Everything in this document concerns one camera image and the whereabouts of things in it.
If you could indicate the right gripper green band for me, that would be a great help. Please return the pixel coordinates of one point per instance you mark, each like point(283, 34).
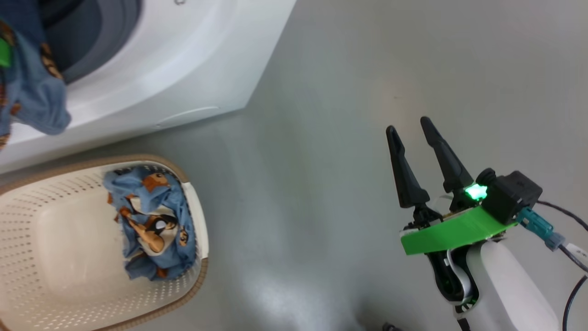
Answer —
point(455, 232)

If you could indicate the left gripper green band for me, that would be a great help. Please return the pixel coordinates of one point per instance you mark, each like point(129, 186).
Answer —
point(4, 53)

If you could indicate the blue printed garment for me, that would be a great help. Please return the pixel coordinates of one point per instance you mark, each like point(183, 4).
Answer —
point(36, 92)

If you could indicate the blue garment with bear print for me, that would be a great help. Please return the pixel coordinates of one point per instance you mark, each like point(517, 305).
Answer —
point(156, 220)

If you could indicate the grey rubber door gasket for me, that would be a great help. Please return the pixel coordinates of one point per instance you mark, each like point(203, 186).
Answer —
point(115, 27)

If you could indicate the white washing machine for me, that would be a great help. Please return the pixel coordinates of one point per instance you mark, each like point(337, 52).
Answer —
point(183, 55)

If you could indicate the cream perforated laundry basket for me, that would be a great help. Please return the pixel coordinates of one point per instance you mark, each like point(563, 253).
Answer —
point(59, 239)

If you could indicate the round white filter cover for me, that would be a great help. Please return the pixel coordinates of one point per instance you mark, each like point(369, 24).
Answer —
point(188, 116)

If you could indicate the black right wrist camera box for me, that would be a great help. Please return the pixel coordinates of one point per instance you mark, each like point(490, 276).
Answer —
point(514, 195)

